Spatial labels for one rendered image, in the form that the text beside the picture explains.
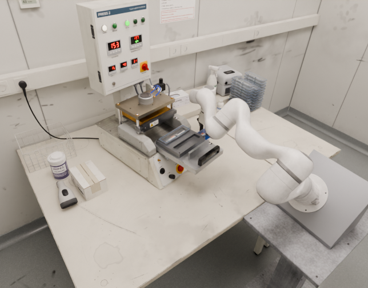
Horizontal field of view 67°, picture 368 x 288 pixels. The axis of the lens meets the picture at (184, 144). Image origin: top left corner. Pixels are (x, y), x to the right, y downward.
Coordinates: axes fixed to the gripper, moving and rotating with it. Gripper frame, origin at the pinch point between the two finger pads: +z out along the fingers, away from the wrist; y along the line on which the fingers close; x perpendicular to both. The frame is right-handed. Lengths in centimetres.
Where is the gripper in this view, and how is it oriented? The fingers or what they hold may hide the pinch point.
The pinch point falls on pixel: (204, 130)
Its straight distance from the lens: 187.7
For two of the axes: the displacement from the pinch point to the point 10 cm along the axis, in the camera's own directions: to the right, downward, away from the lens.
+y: -7.1, -4.5, 5.4
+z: -0.4, 7.9, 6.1
